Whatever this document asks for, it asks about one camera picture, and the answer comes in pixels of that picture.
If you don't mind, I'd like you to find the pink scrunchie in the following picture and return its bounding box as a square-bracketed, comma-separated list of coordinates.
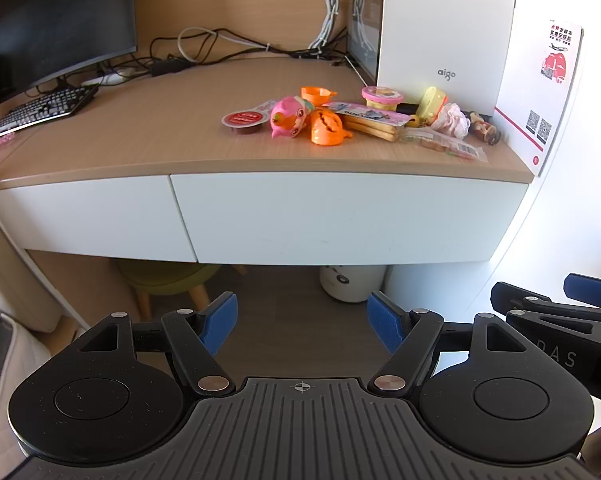
[431, 102, 471, 139]

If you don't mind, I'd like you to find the wide white desk drawer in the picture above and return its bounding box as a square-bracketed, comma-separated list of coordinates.
[170, 172, 531, 266]

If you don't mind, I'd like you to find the white coiled cable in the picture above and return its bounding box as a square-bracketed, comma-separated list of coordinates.
[176, 26, 272, 64]

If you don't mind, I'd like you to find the biscuit stick packet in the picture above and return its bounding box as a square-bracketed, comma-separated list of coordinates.
[341, 115, 406, 143]

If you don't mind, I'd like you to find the clear candy packet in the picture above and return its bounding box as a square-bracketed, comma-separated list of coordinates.
[402, 127, 490, 164]

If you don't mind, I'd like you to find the pink lidded yellow cup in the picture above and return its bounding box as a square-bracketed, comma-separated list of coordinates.
[361, 85, 405, 114]

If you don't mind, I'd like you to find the white hanging cable bundle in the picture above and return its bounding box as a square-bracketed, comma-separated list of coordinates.
[295, 0, 342, 52]

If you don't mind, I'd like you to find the cat treat packet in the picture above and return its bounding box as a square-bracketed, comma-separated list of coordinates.
[323, 101, 412, 129]

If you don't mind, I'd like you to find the wooden doll figurine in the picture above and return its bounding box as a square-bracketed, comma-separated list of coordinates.
[467, 112, 502, 147]

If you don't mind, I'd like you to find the black keyboard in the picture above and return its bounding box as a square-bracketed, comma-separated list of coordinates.
[0, 84, 100, 141]

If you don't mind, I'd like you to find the white computer case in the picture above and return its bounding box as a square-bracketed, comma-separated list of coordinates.
[349, 0, 520, 117]

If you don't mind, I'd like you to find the narrow white desk drawer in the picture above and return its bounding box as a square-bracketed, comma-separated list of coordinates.
[0, 174, 199, 264]

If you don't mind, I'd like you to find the black computer monitor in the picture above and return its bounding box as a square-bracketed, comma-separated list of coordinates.
[0, 0, 139, 107]

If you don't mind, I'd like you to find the pink fish toy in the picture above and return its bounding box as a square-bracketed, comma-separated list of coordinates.
[269, 95, 317, 140]

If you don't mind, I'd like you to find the orange toy cup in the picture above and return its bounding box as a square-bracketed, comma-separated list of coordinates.
[300, 85, 338, 108]

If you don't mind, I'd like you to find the black power adapter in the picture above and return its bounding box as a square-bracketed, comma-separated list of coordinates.
[150, 58, 189, 77]

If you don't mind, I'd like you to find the white leaflet with red print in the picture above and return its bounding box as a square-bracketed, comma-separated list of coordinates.
[493, 7, 585, 177]

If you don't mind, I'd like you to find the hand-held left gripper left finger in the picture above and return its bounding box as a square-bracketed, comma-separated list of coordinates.
[78, 291, 240, 397]

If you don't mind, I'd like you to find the black cable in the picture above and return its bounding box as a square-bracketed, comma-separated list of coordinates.
[149, 35, 353, 70]

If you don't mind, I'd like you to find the orange cracked shell toy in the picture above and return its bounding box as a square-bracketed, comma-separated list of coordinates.
[308, 108, 354, 147]

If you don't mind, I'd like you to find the white round bin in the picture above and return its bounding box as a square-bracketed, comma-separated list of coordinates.
[319, 263, 387, 304]

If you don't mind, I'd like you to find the green stool with wooden legs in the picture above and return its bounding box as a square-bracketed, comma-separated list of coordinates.
[117, 258, 224, 324]

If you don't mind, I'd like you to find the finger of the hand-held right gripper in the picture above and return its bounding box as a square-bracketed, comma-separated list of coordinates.
[564, 273, 601, 309]
[491, 282, 601, 346]

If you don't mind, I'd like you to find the red lidded sauce cup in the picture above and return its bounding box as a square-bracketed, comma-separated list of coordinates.
[222, 108, 268, 136]

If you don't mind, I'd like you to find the yellow cheese toy keychain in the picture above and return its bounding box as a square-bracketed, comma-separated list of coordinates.
[405, 85, 449, 129]

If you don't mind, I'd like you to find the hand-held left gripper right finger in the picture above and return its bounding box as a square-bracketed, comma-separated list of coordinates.
[367, 290, 529, 399]

